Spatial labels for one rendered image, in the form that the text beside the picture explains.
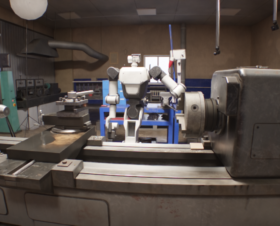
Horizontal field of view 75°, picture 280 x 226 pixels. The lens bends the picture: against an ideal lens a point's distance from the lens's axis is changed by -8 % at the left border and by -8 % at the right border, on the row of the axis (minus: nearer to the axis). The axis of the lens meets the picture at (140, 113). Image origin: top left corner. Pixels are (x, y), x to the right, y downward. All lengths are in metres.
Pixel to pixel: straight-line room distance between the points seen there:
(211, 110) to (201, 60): 7.31
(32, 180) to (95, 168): 0.31
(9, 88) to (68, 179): 4.45
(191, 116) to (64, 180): 0.67
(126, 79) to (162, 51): 6.38
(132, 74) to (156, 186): 1.19
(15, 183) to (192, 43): 7.90
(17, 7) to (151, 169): 4.31
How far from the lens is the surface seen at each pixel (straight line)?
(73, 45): 6.62
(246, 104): 0.92
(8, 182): 1.04
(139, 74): 1.85
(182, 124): 1.04
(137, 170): 1.02
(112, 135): 1.98
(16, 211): 1.34
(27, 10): 4.79
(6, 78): 5.31
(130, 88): 1.87
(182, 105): 1.08
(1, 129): 5.64
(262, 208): 1.14
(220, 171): 1.07
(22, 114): 5.71
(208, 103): 1.07
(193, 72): 8.25
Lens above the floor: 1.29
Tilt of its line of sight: 10 degrees down
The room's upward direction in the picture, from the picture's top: straight up
